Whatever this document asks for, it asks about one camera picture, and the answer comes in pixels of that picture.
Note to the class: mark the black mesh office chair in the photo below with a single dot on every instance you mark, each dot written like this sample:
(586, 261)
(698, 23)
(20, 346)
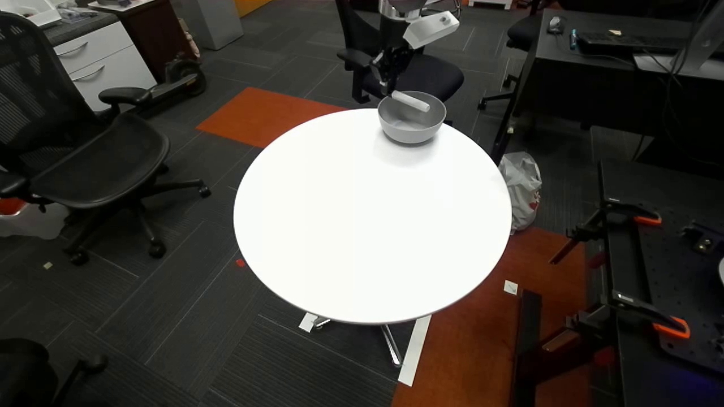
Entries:
(57, 150)

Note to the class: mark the black desk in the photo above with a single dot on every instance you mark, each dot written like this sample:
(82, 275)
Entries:
(670, 93)

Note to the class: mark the black keyboard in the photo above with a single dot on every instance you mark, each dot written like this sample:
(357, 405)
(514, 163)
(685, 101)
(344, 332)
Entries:
(603, 44)

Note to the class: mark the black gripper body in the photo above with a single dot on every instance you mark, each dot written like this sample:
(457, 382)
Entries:
(384, 66)

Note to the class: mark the lower orange-handled clamp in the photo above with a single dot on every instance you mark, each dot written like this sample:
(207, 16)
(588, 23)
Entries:
(597, 319)

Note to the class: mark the black padded office chair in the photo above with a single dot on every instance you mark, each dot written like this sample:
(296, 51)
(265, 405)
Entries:
(359, 31)

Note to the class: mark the grey round bowl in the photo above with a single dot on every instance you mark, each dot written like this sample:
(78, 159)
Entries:
(409, 116)

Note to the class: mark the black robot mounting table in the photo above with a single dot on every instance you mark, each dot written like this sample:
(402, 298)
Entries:
(674, 267)

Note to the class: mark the orange-handled clamp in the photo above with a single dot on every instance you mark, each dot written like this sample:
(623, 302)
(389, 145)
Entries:
(607, 216)
(597, 319)

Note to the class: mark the black electric scooter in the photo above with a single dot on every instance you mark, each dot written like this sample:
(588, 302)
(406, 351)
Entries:
(182, 75)

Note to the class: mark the white drawer cabinet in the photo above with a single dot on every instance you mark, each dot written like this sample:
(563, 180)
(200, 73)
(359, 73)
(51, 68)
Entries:
(97, 52)

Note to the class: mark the white table base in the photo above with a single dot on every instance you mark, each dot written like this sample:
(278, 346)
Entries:
(407, 356)

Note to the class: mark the white plastic bag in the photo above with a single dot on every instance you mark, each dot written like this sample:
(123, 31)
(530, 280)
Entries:
(523, 181)

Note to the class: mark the upper orange-handled clamp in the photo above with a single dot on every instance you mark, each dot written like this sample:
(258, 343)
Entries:
(607, 216)

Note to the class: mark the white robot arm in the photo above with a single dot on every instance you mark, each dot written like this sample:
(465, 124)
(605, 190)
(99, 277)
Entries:
(420, 23)

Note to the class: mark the black chair at bottom left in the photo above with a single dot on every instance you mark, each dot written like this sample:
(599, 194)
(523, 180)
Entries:
(30, 381)

